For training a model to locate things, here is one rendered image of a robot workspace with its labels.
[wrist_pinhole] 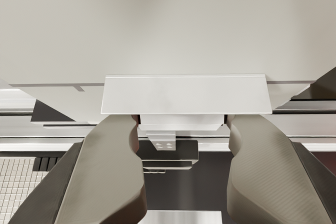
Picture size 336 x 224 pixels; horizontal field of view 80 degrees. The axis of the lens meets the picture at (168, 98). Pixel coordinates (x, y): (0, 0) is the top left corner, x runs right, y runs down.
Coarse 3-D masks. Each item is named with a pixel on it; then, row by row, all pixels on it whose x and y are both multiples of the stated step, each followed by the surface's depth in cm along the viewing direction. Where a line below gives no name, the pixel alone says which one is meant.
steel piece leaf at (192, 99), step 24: (120, 96) 10; (144, 96) 10; (168, 96) 10; (192, 96) 10; (216, 96) 10; (240, 96) 10; (264, 96) 10; (144, 120) 19; (168, 120) 19; (192, 120) 19; (216, 120) 19
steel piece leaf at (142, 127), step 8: (144, 128) 22; (152, 128) 22; (160, 128) 22; (168, 128) 22; (176, 128) 22; (184, 128) 22; (192, 128) 22; (200, 128) 22; (208, 128) 22; (216, 128) 22
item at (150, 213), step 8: (144, 216) 18; (152, 216) 18; (160, 216) 18; (168, 216) 18; (176, 216) 18; (184, 216) 18; (192, 216) 18; (200, 216) 18; (208, 216) 18; (216, 216) 18
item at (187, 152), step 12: (156, 132) 24; (168, 132) 24; (144, 144) 38; (156, 144) 30; (168, 144) 30; (180, 144) 38; (192, 144) 38; (144, 156) 38; (156, 156) 38; (168, 156) 37; (180, 156) 37; (192, 156) 37; (156, 168) 42; (168, 168) 42; (180, 168) 42
